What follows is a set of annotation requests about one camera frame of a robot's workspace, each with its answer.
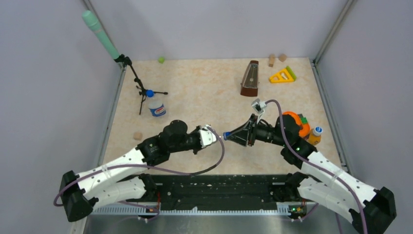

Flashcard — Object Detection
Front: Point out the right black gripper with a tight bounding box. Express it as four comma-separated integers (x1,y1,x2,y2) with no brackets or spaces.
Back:
227,114,287,147

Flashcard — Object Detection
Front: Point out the blue bottle cap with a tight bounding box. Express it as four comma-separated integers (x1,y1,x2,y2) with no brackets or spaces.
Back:
223,132,231,140

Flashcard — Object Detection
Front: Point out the orange juice bottle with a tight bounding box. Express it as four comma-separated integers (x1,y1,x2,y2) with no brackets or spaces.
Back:
307,126,323,146

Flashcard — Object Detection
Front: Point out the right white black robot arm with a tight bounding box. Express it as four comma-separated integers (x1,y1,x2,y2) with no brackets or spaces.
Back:
223,114,396,234

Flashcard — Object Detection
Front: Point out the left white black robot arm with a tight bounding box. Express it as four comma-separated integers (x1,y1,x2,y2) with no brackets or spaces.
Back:
54,120,217,222

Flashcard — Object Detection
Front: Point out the blue labelled white jar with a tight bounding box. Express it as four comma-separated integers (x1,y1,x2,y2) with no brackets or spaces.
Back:
148,100,166,117

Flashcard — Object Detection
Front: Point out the brown metronome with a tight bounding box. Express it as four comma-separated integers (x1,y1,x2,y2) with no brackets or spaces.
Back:
240,60,259,97

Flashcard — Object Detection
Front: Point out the beige wooden cube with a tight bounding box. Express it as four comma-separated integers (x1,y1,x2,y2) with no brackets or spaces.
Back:
133,132,143,141

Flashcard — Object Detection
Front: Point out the orange toy tape dispenser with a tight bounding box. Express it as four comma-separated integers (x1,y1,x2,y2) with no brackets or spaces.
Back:
283,111,311,139

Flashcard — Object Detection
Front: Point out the yellow triangle toy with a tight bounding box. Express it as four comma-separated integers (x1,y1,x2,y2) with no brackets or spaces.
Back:
268,66,297,83

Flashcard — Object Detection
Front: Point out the tall wooden block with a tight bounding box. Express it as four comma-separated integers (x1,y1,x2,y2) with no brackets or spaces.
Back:
268,54,276,67

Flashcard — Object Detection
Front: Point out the small wooden cube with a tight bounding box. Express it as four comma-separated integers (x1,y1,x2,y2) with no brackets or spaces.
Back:
278,54,288,62

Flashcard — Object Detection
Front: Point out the small green block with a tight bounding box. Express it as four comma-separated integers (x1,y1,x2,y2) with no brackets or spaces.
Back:
158,57,165,64

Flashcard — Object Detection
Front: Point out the mint green microphone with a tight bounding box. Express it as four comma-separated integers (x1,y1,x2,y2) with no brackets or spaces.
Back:
82,10,120,62

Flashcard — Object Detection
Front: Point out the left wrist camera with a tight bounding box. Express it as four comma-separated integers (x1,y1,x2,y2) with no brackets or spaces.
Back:
198,125,217,149

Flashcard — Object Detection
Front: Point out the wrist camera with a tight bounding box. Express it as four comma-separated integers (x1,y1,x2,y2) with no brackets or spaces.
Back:
251,98,266,122
198,125,217,149

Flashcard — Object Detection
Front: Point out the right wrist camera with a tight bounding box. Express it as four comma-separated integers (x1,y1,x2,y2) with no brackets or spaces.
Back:
251,98,266,122

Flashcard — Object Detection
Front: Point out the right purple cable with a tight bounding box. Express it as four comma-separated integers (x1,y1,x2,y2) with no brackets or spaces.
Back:
264,99,369,234

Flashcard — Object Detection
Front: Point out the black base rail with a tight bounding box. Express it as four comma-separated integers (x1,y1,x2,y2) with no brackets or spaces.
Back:
142,173,319,215

